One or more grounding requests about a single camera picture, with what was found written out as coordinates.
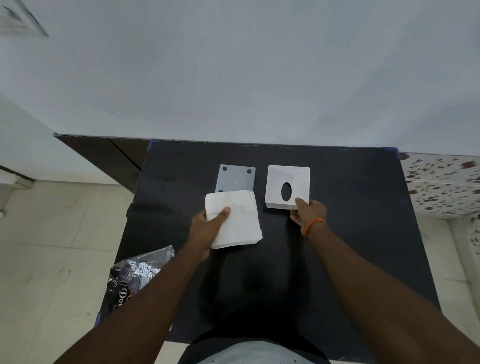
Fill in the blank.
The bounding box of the person's right forearm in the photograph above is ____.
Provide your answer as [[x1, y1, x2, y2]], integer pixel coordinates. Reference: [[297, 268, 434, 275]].
[[305, 221, 480, 364]]

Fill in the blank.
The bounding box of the black printed plastic bag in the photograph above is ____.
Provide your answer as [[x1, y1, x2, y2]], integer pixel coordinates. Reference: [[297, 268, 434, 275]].
[[98, 245, 175, 323]]

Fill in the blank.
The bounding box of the person's left forearm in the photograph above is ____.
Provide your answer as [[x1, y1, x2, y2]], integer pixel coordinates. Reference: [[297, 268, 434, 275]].
[[54, 240, 209, 364]]

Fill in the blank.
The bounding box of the white tissue box cover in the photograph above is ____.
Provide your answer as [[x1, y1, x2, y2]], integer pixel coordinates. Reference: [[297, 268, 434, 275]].
[[265, 165, 311, 210]]

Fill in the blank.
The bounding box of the orange thread wristband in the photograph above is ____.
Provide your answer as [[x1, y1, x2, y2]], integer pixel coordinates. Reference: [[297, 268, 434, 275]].
[[305, 218, 327, 242]]

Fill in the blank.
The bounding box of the stack of white paper napkins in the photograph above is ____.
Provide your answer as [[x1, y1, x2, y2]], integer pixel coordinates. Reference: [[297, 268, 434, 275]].
[[205, 190, 263, 250]]

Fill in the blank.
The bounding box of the person's right hand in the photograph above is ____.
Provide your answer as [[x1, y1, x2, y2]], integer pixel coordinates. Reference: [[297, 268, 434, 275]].
[[290, 197, 327, 239]]

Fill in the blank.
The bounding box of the dark brown wooden cabinet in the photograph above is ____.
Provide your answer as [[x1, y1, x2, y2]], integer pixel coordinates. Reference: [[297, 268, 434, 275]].
[[53, 132, 151, 194]]

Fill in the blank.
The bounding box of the grey base plate with holes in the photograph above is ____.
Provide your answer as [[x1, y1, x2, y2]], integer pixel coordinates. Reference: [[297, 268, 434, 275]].
[[215, 164, 256, 193]]

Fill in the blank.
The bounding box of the person's left hand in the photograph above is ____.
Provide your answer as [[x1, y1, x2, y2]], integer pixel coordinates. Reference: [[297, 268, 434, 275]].
[[187, 206, 231, 260]]

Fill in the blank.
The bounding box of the person's grey shirt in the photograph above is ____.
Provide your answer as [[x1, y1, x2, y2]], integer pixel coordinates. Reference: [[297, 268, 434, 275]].
[[179, 332, 331, 364]]

